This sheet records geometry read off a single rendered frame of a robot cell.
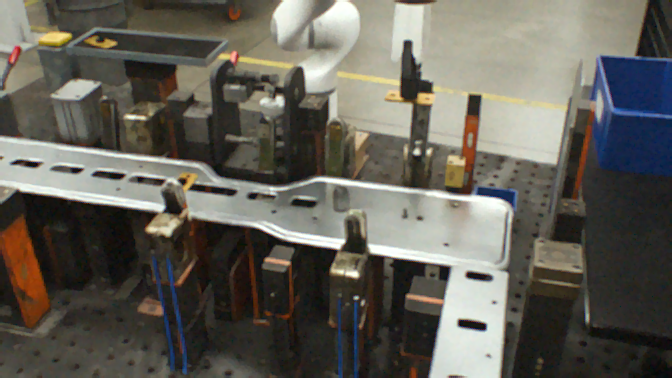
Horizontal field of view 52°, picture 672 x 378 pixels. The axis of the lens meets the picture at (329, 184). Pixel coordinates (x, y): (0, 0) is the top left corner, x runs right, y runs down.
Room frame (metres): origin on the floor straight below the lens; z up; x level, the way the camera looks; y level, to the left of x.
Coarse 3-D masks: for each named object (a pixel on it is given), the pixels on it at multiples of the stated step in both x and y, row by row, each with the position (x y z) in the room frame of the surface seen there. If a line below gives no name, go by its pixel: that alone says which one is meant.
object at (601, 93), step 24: (600, 72) 1.40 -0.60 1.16; (624, 72) 1.47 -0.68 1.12; (648, 72) 1.46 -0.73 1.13; (600, 96) 1.35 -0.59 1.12; (624, 96) 1.47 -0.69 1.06; (648, 96) 1.46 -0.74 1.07; (600, 120) 1.30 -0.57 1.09; (624, 120) 1.20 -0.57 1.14; (648, 120) 1.18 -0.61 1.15; (600, 144) 1.25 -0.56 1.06; (624, 144) 1.19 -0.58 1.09; (648, 144) 1.18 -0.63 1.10; (624, 168) 1.19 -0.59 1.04; (648, 168) 1.18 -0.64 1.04
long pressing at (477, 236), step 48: (0, 144) 1.41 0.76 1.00; (48, 144) 1.40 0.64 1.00; (48, 192) 1.20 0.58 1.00; (96, 192) 1.19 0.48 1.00; (144, 192) 1.19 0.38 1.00; (192, 192) 1.19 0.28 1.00; (240, 192) 1.18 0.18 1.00; (288, 192) 1.18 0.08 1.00; (384, 192) 1.18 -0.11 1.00; (432, 192) 1.17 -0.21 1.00; (288, 240) 1.03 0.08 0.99; (336, 240) 1.02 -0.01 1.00; (384, 240) 1.01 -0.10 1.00; (432, 240) 1.01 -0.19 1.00; (480, 240) 1.01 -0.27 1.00
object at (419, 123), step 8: (424, 80) 1.25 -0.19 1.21; (432, 80) 1.24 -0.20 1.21; (424, 88) 1.21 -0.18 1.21; (432, 88) 1.24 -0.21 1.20; (416, 104) 1.24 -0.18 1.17; (416, 112) 1.24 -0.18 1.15; (424, 112) 1.23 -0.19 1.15; (416, 120) 1.24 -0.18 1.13; (424, 120) 1.23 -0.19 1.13; (416, 128) 1.23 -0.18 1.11; (424, 128) 1.22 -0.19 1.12; (416, 136) 1.23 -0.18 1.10; (424, 136) 1.22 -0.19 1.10; (424, 144) 1.21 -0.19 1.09; (408, 152) 1.22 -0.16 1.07; (424, 152) 1.21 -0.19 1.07; (408, 160) 1.22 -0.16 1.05; (424, 160) 1.21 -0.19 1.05
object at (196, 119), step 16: (192, 112) 1.40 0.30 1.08; (208, 112) 1.40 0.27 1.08; (192, 128) 1.38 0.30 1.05; (208, 128) 1.37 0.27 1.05; (192, 144) 1.38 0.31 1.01; (208, 144) 1.37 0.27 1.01; (192, 160) 1.39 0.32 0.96; (208, 160) 1.37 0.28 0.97; (208, 192) 1.38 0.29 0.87; (224, 192) 1.44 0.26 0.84; (208, 224) 1.39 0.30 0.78; (224, 224) 1.39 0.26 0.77; (208, 240) 1.39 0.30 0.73
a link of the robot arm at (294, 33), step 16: (288, 0) 1.71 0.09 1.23; (304, 0) 1.63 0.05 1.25; (320, 0) 1.60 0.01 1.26; (336, 0) 1.63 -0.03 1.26; (288, 16) 1.68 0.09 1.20; (304, 16) 1.64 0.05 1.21; (272, 32) 1.73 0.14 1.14; (288, 32) 1.67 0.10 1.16; (304, 32) 1.68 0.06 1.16; (288, 48) 1.70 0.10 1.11; (304, 48) 1.71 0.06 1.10
